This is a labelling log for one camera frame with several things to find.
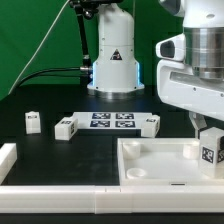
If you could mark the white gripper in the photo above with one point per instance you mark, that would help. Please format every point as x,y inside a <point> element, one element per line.
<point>177,86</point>

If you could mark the white square table top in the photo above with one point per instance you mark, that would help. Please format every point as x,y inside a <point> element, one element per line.
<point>161,161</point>

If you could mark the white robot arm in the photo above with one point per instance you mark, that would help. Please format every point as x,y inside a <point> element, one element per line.
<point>116,72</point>

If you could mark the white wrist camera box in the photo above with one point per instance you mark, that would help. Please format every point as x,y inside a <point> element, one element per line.
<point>173,48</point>

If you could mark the white marker base plate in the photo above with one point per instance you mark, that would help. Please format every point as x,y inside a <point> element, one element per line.
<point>110,120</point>

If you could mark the white front fence rail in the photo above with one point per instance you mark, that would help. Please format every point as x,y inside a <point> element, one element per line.
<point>103,200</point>

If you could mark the white fence rail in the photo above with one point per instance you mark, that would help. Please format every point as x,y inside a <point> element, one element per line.
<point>8,156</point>
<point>103,200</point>

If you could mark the white left fence rail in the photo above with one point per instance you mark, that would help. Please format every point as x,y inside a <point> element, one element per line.
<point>8,156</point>

